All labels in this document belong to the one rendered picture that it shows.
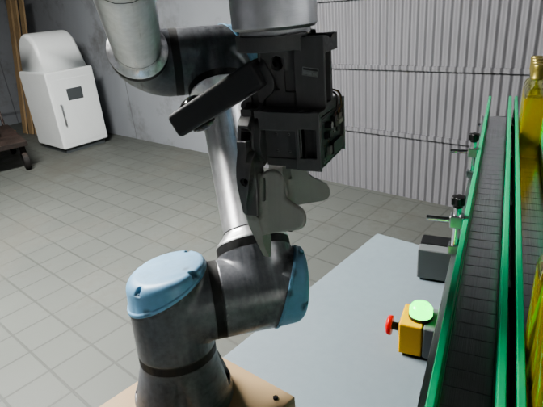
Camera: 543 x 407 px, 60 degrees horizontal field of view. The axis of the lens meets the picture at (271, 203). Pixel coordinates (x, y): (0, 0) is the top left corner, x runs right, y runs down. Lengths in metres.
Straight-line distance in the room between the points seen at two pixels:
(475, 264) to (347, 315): 0.29
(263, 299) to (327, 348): 0.35
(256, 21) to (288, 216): 0.17
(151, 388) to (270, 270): 0.24
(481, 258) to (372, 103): 2.49
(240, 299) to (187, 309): 0.07
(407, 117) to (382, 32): 0.58
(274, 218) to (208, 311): 0.25
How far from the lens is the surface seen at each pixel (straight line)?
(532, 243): 1.15
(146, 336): 0.69
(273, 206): 0.44
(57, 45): 5.78
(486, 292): 0.96
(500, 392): 0.65
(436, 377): 0.65
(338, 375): 0.94
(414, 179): 3.46
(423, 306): 0.94
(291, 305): 0.68
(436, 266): 1.18
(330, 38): 0.42
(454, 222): 1.03
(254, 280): 0.67
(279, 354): 0.99
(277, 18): 0.40
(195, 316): 0.66
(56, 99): 5.60
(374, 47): 3.38
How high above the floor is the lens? 1.41
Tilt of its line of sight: 24 degrees down
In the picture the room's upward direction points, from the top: 5 degrees counter-clockwise
